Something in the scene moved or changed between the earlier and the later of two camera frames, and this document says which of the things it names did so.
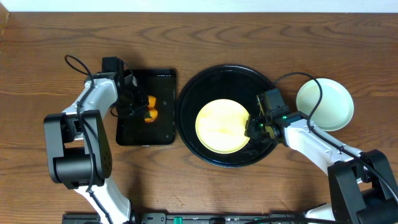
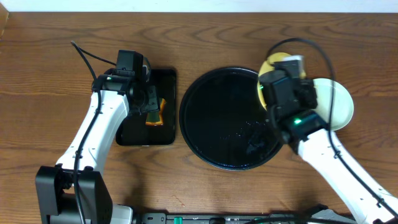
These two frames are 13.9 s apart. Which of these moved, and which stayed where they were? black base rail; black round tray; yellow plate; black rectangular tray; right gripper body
Moved: yellow plate; right gripper body
Stayed: black round tray; black rectangular tray; black base rail
